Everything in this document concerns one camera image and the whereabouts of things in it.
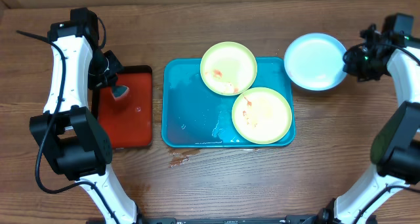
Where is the light blue plate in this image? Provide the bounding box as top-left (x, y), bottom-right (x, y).
top-left (283, 33), bottom-right (347, 91)

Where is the green and pink sponge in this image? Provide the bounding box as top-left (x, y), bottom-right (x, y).
top-left (111, 85), bottom-right (129, 101)

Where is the yellow-green plate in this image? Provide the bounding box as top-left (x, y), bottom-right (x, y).
top-left (232, 87), bottom-right (293, 145)
top-left (199, 41), bottom-right (257, 96)

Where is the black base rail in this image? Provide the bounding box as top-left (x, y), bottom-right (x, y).
top-left (136, 215), bottom-right (318, 224)

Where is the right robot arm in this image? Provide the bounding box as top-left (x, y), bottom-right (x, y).
top-left (306, 34), bottom-right (419, 223)

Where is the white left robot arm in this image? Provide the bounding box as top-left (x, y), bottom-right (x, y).
top-left (27, 16), bottom-right (141, 223)

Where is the blue plastic tray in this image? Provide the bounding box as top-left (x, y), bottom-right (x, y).
top-left (161, 56), bottom-right (296, 148)

